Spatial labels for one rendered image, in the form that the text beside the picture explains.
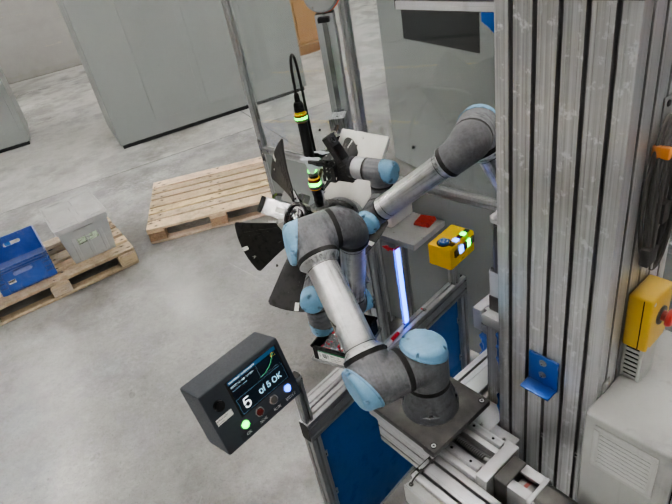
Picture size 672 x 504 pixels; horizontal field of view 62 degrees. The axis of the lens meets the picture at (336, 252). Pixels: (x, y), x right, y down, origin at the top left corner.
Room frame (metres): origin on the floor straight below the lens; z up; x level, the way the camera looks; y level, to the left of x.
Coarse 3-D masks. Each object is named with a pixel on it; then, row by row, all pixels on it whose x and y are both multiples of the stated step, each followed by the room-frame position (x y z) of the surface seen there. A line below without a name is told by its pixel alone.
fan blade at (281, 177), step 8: (280, 144) 2.13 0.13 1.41; (280, 152) 2.12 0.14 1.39; (272, 160) 2.20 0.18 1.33; (280, 160) 2.11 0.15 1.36; (272, 168) 2.20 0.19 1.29; (280, 168) 2.10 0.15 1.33; (272, 176) 2.21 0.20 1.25; (280, 176) 2.12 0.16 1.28; (288, 176) 2.02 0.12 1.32; (280, 184) 2.14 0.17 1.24; (288, 184) 2.02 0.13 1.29; (288, 192) 2.06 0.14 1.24
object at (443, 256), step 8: (448, 232) 1.78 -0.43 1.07; (456, 232) 1.77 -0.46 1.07; (472, 232) 1.75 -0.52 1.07; (432, 240) 1.75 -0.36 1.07; (464, 240) 1.72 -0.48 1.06; (432, 248) 1.71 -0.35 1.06; (440, 248) 1.69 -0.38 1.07; (448, 248) 1.67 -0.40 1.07; (456, 248) 1.68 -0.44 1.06; (472, 248) 1.75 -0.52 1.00; (432, 256) 1.72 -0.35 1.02; (440, 256) 1.69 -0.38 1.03; (448, 256) 1.66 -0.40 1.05; (464, 256) 1.71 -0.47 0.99; (440, 264) 1.69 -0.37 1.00; (448, 264) 1.66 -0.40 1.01; (456, 264) 1.68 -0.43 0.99
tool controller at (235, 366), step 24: (264, 336) 1.18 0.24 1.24; (216, 360) 1.14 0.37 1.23; (240, 360) 1.10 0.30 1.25; (264, 360) 1.11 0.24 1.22; (192, 384) 1.06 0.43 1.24; (216, 384) 1.03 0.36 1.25; (240, 384) 1.05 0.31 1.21; (264, 384) 1.08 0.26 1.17; (192, 408) 1.04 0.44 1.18; (216, 408) 0.98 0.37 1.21; (264, 408) 1.05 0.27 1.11; (216, 432) 0.97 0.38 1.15; (240, 432) 0.99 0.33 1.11
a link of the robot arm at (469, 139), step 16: (464, 128) 1.41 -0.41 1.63; (480, 128) 1.40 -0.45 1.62; (448, 144) 1.40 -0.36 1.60; (464, 144) 1.37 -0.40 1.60; (480, 144) 1.37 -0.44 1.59; (432, 160) 1.42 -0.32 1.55; (448, 160) 1.37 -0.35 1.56; (464, 160) 1.36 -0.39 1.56; (416, 176) 1.43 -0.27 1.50; (432, 176) 1.40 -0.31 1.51; (448, 176) 1.39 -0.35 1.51; (384, 192) 1.52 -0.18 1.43; (400, 192) 1.45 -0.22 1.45; (416, 192) 1.43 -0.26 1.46; (368, 208) 1.52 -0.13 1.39; (384, 208) 1.48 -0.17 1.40; (400, 208) 1.46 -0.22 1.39; (368, 224) 1.48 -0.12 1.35
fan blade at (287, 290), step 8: (288, 264) 1.78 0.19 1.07; (288, 272) 1.77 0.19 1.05; (296, 272) 1.76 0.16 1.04; (280, 280) 1.75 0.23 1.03; (288, 280) 1.75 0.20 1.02; (296, 280) 1.74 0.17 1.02; (280, 288) 1.74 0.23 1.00; (288, 288) 1.73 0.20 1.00; (296, 288) 1.72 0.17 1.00; (272, 296) 1.73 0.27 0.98; (280, 296) 1.72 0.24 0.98; (288, 296) 1.71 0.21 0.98; (296, 296) 1.70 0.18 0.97; (272, 304) 1.71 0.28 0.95; (280, 304) 1.70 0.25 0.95; (288, 304) 1.69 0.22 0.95
